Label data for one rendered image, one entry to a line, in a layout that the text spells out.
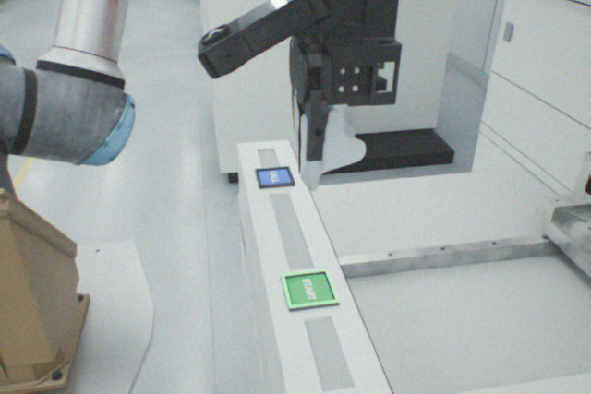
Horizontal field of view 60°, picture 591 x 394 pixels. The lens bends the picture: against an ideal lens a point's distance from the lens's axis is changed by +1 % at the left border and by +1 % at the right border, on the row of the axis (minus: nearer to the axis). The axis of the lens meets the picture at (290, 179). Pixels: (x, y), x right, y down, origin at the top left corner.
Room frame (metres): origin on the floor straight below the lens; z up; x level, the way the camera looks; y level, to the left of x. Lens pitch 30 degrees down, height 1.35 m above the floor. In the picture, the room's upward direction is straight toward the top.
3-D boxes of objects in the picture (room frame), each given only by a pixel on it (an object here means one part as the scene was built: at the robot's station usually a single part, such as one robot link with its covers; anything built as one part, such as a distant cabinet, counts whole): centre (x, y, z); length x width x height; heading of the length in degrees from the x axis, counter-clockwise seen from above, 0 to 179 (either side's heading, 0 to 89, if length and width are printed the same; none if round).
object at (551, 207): (0.72, -0.46, 0.89); 0.08 x 0.03 x 0.03; 100
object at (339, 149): (0.43, -0.04, 1.14); 0.06 x 0.03 x 0.09; 100
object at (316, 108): (0.42, -0.02, 1.19); 0.05 x 0.02 x 0.09; 10
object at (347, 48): (0.44, -0.04, 1.25); 0.09 x 0.08 x 0.12; 100
